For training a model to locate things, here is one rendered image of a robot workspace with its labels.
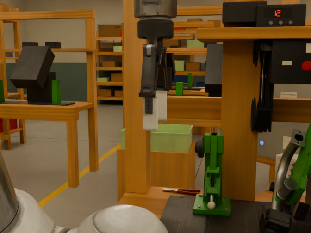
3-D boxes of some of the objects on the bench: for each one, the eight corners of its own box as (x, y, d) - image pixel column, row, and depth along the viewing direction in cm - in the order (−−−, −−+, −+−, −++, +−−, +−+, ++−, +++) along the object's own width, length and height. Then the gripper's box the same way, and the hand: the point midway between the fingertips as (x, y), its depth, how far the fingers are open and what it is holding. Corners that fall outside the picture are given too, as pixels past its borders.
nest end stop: (283, 234, 110) (289, 227, 106) (263, 227, 111) (268, 220, 107) (284, 230, 111) (289, 223, 107) (264, 224, 111) (269, 217, 108)
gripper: (149, 24, 89) (149, 116, 92) (122, 14, 66) (124, 135, 70) (180, 24, 87) (179, 117, 91) (164, 13, 65) (163, 137, 68)
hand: (155, 116), depth 80 cm, fingers open, 11 cm apart
